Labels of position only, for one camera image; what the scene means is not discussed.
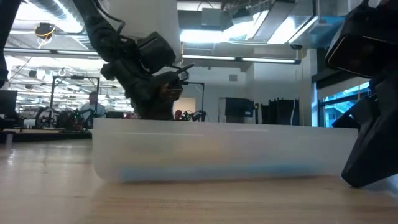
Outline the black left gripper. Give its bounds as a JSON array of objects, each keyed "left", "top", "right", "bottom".
[{"left": 123, "top": 63, "right": 195, "bottom": 121}]

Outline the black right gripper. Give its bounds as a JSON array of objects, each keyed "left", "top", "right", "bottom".
[{"left": 325, "top": 0, "right": 398, "bottom": 130}]

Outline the pink lidded clear pencil box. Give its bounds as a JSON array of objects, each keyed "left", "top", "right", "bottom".
[{"left": 92, "top": 117, "right": 359, "bottom": 184}]

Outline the grey ceiling box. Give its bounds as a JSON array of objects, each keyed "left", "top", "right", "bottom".
[{"left": 201, "top": 7, "right": 222, "bottom": 27}]

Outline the pale door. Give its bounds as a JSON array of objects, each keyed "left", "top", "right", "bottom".
[{"left": 178, "top": 96, "right": 197, "bottom": 116}]

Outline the black equipment rack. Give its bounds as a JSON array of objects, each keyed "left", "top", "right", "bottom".
[{"left": 260, "top": 98, "right": 300, "bottom": 126}]

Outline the ceiling light strip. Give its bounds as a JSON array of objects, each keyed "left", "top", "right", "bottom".
[{"left": 182, "top": 54, "right": 302, "bottom": 65}]

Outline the background robot station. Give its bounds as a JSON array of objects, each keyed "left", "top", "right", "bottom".
[{"left": 34, "top": 107, "right": 91, "bottom": 130}]

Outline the black desk monitor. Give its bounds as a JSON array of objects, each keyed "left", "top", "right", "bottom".
[{"left": 0, "top": 90, "right": 19, "bottom": 108}]

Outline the black gantry frame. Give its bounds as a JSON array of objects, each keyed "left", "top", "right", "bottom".
[
  {"left": 182, "top": 80, "right": 205, "bottom": 121},
  {"left": 49, "top": 74, "right": 101, "bottom": 119}
]

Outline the black monitor on wall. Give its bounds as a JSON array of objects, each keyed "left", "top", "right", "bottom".
[{"left": 225, "top": 97, "right": 255, "bottom": 118}]

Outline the black aluminium table frame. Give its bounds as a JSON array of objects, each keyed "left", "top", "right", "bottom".
[{"left": 0, "top": 129, "right": 93, "bottom": 144}]

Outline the silver ventilation duct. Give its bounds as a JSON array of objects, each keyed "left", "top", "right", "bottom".
[{"left": 248, "top": 0, "right": 321, "bottom": 44}]

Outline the yellow cable reel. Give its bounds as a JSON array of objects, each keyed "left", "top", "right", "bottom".
[{"left": 34, "top": 22, "right": 57, "bottom": 40}]

